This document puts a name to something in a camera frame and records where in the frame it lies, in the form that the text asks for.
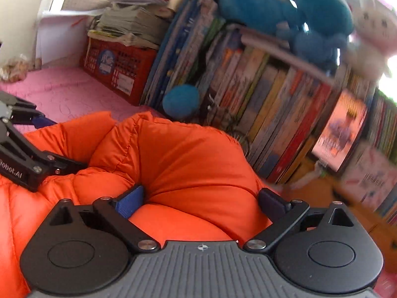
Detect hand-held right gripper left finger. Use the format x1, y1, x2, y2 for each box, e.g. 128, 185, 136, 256
50, 185, 162, 252

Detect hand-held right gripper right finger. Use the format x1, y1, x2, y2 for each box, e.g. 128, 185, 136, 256
243, 188, 355, 252

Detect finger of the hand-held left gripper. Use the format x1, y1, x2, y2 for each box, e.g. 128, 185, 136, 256
0, 121, 89, 176
0, 91, 58, 130

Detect orange puffer jacket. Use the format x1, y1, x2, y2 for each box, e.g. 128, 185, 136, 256
0, 111, 276, 298

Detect clear plastic snack bag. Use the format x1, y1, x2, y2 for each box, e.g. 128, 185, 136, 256
0, 54, 37, 83

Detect miniature bicycle model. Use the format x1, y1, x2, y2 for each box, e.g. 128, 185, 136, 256
206, 93, 252, 156

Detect red plastic crate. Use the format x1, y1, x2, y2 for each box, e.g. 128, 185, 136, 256
80, 37, 159, 107

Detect row of thick colourful books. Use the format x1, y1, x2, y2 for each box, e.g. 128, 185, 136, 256
198, 26, 342, 184

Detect dark photo magazine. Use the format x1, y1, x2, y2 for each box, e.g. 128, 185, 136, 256
310, 89, 370, 175

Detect white printed box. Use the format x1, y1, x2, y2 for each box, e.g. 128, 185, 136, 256
339, 144, 397, 212

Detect wooden shelf with drawers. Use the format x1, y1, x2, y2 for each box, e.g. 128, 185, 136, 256
298, 155, 397, 256

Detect round blue plush ball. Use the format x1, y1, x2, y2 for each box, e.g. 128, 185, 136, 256
162, 84, 201, 120

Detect stack of papers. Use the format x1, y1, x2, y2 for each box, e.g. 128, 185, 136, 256
60, 0, 175, 51

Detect row of pastel shelf books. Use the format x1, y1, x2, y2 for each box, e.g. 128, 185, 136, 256
366, 87, 397, 224

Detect row of thin blue books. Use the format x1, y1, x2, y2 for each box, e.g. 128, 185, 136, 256
139, 0, 228, 116

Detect blue plush toy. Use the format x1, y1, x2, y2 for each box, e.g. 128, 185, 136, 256
217, 0, 356, 71

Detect white rabbit plush toy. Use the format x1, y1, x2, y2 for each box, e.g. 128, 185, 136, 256
347, 0, 397, 79

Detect white coiled cable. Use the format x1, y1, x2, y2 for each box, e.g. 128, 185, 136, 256
273, 158, 327, 193

